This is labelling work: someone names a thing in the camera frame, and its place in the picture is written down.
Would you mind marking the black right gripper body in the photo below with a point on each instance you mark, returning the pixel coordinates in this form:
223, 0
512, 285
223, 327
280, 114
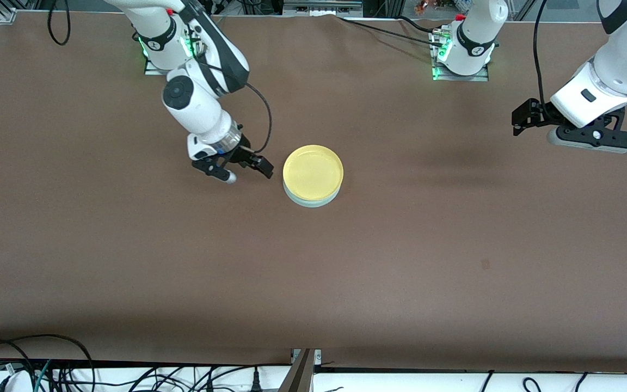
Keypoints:
239, 155

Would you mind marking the brown table cloth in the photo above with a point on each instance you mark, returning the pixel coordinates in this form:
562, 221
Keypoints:
319, 272

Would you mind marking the metal table bracket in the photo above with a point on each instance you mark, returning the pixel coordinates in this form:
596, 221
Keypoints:
303, 373

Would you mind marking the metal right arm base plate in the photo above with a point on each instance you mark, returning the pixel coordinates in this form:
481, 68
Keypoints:
153, 68

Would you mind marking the light green round plate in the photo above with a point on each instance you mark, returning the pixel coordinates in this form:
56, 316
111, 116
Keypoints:
313, 201

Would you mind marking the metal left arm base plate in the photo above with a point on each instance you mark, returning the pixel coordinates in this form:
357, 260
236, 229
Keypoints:
479, 77

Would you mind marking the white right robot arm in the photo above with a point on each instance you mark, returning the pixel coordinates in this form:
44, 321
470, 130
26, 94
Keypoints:
194, 106

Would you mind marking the grey metal box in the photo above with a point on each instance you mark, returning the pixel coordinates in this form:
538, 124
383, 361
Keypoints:
321, 5

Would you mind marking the yellow round plate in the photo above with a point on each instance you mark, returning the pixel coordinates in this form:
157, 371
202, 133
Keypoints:
312, 171

